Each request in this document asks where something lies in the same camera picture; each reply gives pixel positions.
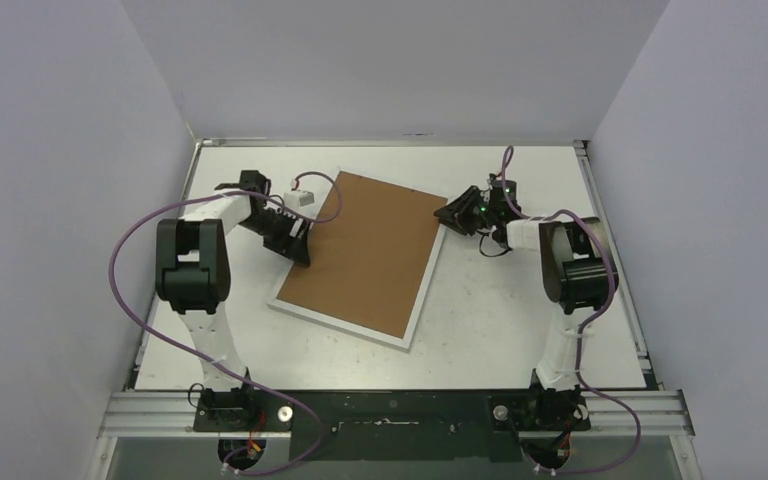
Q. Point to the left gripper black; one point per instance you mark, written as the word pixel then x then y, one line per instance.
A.
pixel 292 247

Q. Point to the white picture frame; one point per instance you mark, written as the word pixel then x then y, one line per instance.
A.
pixel 338 328

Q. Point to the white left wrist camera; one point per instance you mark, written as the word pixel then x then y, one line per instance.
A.
pixel 297 200

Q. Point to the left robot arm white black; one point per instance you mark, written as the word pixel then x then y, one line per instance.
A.
pixel 193 276

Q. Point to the aluminium front rail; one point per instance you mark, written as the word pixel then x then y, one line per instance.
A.
pixel 168 414

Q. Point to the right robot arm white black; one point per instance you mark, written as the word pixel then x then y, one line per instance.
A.
pixel 578 276

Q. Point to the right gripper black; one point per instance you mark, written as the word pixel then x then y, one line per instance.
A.
pixel 475 212

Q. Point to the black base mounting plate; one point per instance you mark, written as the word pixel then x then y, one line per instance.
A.
pixel 401 425

